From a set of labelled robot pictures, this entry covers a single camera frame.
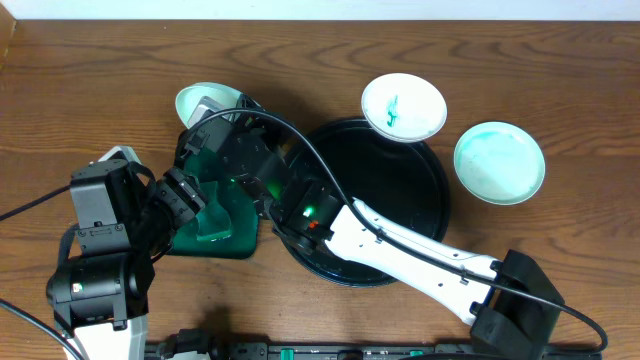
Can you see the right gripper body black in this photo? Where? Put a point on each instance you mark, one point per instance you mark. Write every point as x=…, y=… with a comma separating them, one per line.
x=263, y=126

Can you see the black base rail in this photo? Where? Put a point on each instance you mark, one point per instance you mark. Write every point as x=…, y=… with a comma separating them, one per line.
x=199, y=344

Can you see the white plate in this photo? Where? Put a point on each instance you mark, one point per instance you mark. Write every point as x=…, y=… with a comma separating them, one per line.
x=194, y=102
x=403, y=107
x=499, y=163

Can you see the white plate back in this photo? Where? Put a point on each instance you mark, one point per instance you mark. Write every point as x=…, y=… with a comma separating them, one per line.
x=403, y=107

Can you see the black rectangular soapy water tray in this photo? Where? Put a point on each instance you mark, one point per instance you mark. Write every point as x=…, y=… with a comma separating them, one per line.
x=207, y=167

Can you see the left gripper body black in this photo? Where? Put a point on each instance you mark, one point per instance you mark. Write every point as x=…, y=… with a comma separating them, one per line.
x=185, y=195

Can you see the green scrub sponge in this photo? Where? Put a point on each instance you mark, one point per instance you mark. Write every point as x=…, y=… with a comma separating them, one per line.
x=214, y=222

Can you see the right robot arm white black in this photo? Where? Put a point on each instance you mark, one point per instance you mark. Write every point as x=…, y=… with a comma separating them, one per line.
x=510, y=304

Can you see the round black tray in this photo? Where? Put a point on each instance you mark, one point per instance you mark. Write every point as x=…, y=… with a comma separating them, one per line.
x=406, y=183

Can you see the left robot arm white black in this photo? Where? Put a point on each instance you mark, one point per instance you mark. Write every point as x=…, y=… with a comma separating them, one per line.
x=126, y=219

